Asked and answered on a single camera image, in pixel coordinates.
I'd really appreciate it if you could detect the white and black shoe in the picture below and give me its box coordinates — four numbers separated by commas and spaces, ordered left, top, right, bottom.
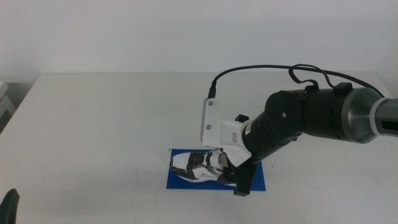
169, 149, 237, 187

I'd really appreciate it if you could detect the blue rectangular mat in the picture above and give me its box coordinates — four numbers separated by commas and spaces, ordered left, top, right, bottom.
166, 148, 267, 192

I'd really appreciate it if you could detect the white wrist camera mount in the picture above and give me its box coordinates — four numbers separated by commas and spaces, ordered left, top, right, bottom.
200, 98, 252, 167

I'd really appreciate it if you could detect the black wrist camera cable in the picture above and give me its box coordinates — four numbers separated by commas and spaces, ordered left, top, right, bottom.
207, 63, 386, 100

